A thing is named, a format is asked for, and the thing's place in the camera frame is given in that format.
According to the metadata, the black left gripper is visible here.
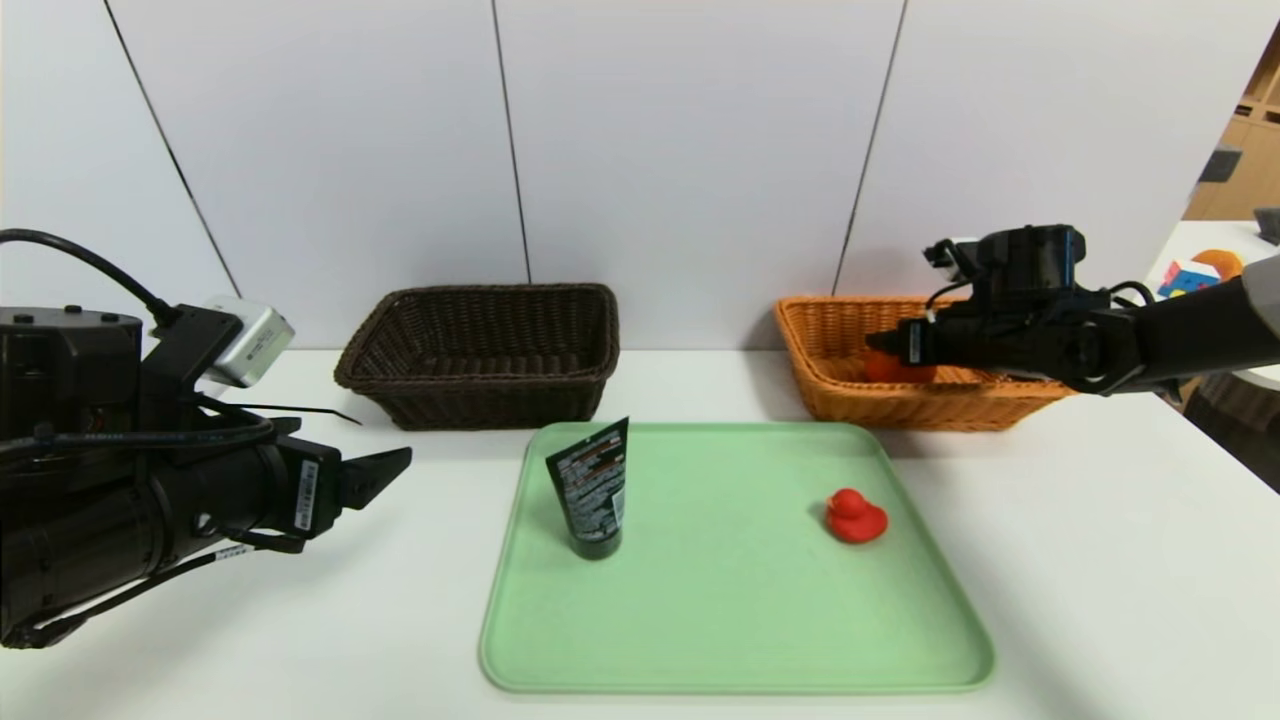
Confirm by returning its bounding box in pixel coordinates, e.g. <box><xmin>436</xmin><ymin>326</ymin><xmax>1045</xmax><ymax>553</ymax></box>
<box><xmin>171</xmin><ymin>434</ymin><xmax>413</xmax><ymax>540</ymax></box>

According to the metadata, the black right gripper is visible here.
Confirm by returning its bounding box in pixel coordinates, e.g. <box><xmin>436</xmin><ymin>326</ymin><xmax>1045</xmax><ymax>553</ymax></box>
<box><xmin>864</xmin><ymin>308</ymin><xmax>984</xmax><ymax>368</ymax></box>

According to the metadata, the orange fruit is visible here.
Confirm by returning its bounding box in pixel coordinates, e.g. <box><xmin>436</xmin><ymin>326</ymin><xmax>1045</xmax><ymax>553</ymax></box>
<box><xmin>865</xmin><ymin>348</ymin><xmax>938</xmax><ymax>384</ymax></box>

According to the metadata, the red rubber duck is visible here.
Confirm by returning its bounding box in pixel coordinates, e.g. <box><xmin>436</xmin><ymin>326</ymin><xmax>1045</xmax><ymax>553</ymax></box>
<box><xmin>825</xmin><ymin>488</ymin><xmax>889</xmax><ymax>545</ymax></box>

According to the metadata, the black cosmetic tube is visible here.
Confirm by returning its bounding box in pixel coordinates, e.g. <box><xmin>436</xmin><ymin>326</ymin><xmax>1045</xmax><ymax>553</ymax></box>
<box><xmin>545</xmin><ymin>416</ymin><xmax>631</xmax><ymax>560</ymax></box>

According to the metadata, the orange wicker basket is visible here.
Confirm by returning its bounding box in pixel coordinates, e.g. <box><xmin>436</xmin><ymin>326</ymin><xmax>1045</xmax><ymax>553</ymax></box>
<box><xmin>775</xmin><ymin>296</ymin><xmax>1076</xmax><ymax>432</ymax></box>

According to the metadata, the dark brown wicker basket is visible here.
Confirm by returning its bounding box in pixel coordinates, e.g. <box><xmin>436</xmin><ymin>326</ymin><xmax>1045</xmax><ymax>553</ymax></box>
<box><xmin>334</xmin><ymin>284</ymin><xmax>621</xmax><ymax>432</ymax></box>

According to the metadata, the colourful cube toy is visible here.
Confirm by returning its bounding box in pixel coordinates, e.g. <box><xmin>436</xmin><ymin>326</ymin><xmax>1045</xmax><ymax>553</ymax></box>
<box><xmin>1160</xmin><ymin>260</ymin><xmax>1221</xmax><ymax>299</ymax></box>

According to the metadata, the light green plastic tray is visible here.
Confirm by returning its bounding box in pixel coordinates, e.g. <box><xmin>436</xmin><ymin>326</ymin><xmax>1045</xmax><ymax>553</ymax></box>
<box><xmin>479</xmin><ymin>421</ymin><xmax>996</xmax><ymax>694</ymax></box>

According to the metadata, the wooden shelf unit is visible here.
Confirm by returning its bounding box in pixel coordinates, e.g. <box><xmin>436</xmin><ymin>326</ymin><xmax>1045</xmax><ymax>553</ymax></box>
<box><xmin>1182</xmin><ymin>20</ymin><xmax>1280</xmax><ymax>221</ymax></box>

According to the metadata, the thin black cable tie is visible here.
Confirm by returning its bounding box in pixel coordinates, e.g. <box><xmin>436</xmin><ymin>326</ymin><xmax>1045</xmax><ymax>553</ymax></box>
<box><xmin>195</xmin><ymin>400</ymin><xmax>363</xmax><ymax>427</ymax></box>

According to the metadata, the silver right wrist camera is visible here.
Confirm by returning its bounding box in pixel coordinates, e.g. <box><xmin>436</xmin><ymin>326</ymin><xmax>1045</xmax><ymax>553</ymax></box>
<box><xmin>922</xmin><ymin>237</ymin><xmax>991</xmax><ymax>286</ymax></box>

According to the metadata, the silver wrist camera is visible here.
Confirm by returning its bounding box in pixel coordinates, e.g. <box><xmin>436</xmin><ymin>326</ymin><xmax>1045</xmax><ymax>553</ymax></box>
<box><xmin>922</xmin><ymin>237</ymin><xmax>991</xmax><ymax>286</ymax></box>
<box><xmin>200</xmin><ymin>296</ymin><xmax>296</xmax><ymax>389</ymax></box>

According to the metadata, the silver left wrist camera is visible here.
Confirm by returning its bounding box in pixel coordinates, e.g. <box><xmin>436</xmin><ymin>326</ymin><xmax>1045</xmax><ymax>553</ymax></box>
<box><xmin>200</xmin><ymin>296</ymin><xmax>296</xmax><ymax>389</ymax></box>

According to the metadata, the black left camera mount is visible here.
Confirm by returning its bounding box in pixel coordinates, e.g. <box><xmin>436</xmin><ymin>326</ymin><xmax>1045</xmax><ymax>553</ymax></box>
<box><xmin>140</xmin><ymin>305</ymin><xmax>241</xmax><ymax>401</ymax></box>

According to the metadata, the thin black tagged cable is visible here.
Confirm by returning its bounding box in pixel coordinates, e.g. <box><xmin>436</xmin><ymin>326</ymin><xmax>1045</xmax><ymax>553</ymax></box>
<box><xmin>0</xmin><ymin>545</ymin><xmax>251</xmax><ymax>651</ymax></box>

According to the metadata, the thick black left camera cable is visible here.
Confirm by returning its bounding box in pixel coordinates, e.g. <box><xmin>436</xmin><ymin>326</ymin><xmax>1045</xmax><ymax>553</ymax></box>
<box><xmin>0</xmin><ymin>228</ymin><xmax>181</xmax><ymax>326</ymax></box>

